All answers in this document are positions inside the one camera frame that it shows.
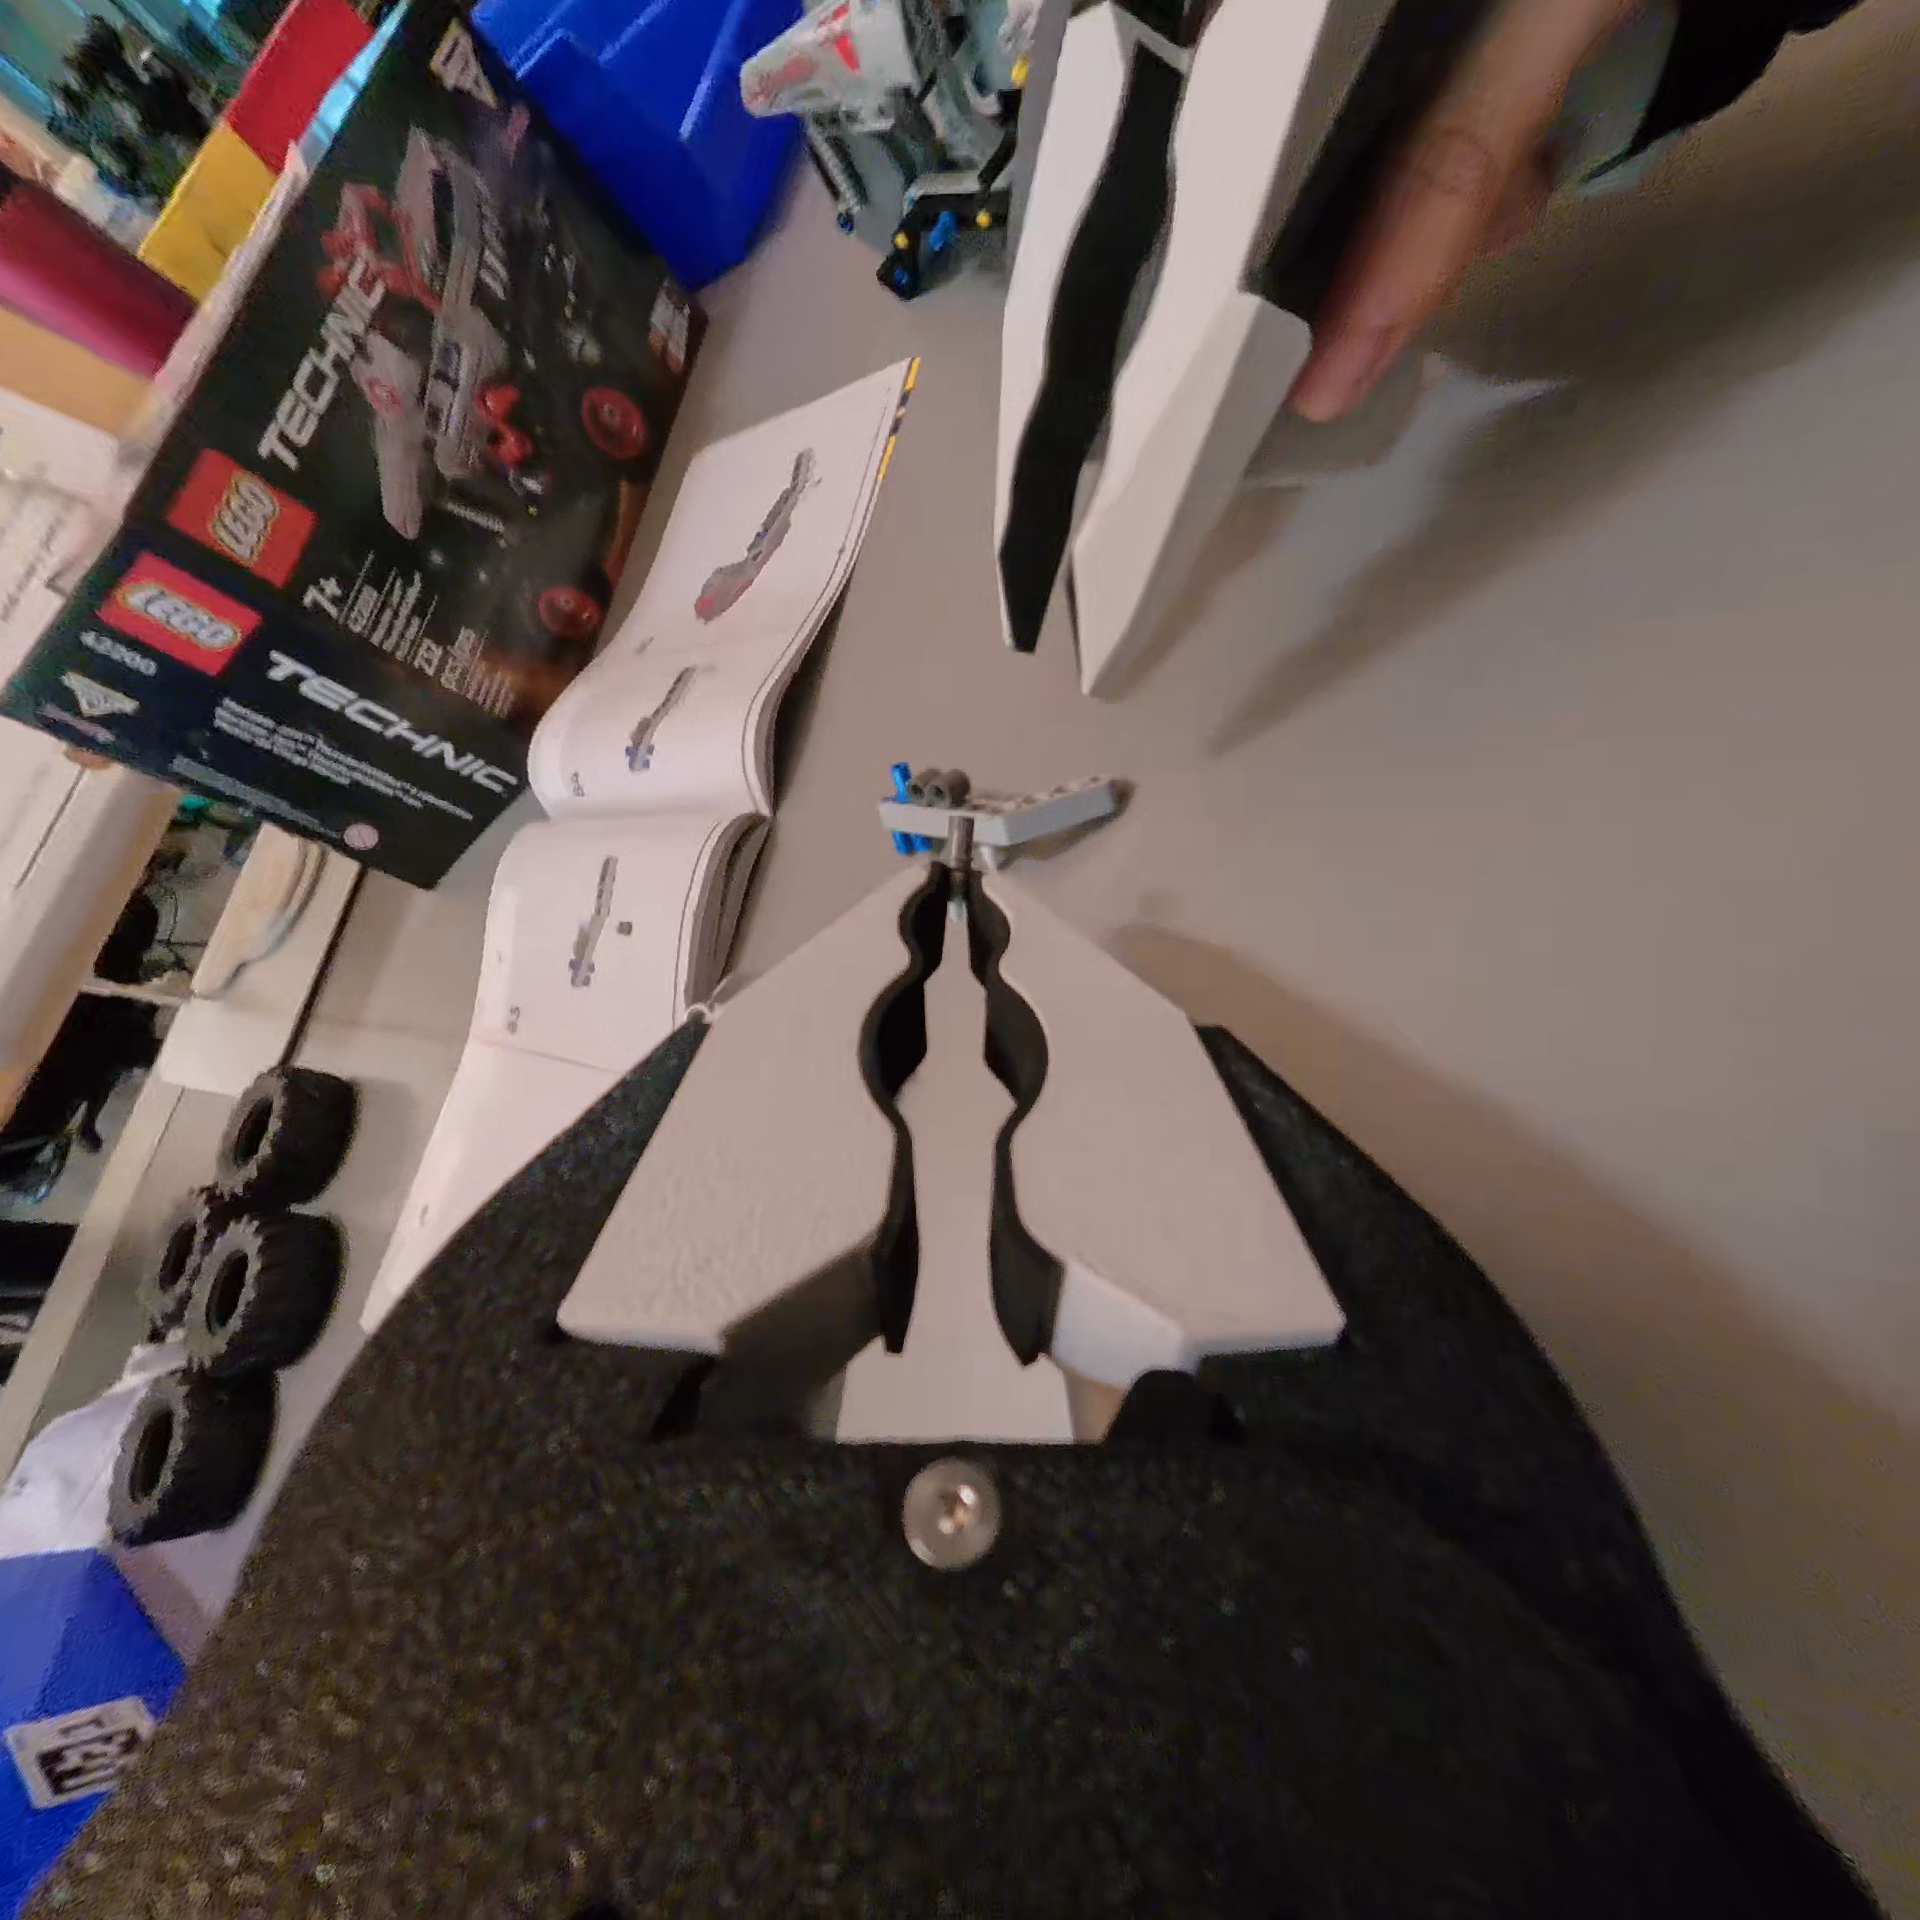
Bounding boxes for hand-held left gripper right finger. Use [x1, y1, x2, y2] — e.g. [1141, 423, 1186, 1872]
[961, 868, 1348, 1381]

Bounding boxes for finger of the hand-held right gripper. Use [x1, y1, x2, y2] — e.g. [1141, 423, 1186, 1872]
[995, 0, 1203, 657]
[1071, 0, 1398, 702]

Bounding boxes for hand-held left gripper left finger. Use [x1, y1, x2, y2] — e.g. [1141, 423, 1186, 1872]
[556, 865, 952, 1358]

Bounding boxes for grey toy beam blue pins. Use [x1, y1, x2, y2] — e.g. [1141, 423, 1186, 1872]
[879, 762, 1134, 865]

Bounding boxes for grey desk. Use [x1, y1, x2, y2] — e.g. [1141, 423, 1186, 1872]
[0, 0, 1920, 1920]

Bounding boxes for person's right hand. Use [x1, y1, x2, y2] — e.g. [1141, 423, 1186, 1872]
[1289, 0, 1645, 424]

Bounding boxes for partly built toy vehicle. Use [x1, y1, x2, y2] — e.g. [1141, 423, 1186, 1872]
[744, 0, 1075, 306]

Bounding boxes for open instruction booklet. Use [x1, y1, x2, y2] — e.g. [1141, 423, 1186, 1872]
[361, 357, 924, 1337]

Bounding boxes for black toy tyre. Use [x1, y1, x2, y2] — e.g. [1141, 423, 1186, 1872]
[183, 1208, 351, 1382]
[139, 1181, 229, 1339]
[222, 1062, 363, 1213]
[106, 1363, 284, 1550]

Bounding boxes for plain blue storage bin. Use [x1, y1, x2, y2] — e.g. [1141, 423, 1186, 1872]
[472, 0, 806, 290]

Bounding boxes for black toy set box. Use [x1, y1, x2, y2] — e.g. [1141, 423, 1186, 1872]
[0, 0, 707, 891]

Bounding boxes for white plastic bag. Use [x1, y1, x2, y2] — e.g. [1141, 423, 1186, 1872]
[0, 1336, 196, 1562]

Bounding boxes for blue storage bin with tag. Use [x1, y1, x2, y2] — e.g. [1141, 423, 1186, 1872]
[0, 1549, 191, 1894]

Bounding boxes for maroon drink bottle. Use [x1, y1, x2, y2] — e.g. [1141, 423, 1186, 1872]
[0, 177, 201, 384]

